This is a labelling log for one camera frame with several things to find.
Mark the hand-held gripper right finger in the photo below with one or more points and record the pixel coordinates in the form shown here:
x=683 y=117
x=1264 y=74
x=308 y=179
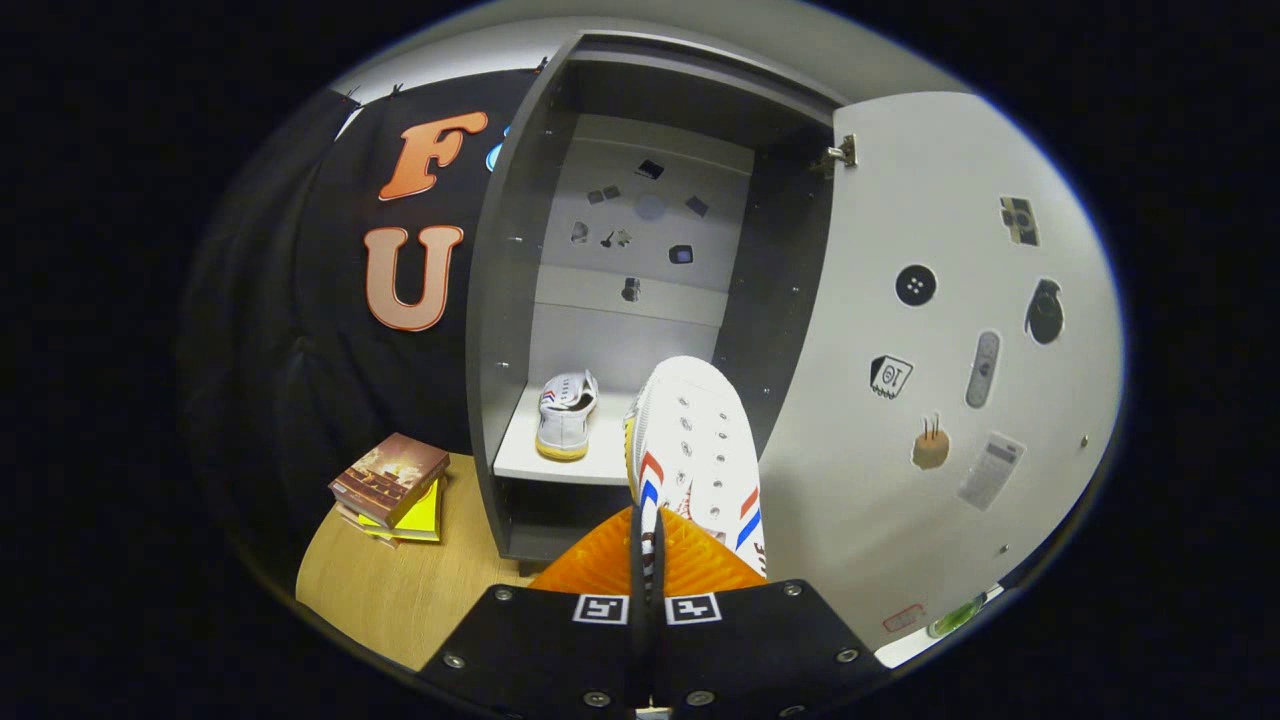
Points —
x=740 y=650

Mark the small green object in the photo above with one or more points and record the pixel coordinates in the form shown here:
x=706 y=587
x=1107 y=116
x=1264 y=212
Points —
x=955 y=616

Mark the grey shoe cabinet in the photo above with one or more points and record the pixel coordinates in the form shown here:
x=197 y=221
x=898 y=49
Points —
x=510 y=300

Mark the brown cover book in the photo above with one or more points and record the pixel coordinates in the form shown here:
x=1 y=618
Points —
x=390 y=475

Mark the white shoe cabinet door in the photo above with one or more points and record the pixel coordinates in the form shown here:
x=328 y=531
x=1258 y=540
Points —
x=850 y=480

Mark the black backdrop cloth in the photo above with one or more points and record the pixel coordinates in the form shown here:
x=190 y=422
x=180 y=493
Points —
x=300 y=300

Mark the row of black cloth clips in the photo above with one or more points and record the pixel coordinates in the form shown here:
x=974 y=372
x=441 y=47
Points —
x=397 y=89

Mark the white striped shoe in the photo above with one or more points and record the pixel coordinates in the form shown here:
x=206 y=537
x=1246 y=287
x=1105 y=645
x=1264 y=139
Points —
x=565 y=425
x=705 y=440

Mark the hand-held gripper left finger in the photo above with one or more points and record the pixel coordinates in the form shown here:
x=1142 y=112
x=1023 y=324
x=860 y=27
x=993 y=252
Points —
x=560 y=650

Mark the yellow book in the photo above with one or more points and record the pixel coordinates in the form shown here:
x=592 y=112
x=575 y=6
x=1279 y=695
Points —
x=422 y=518

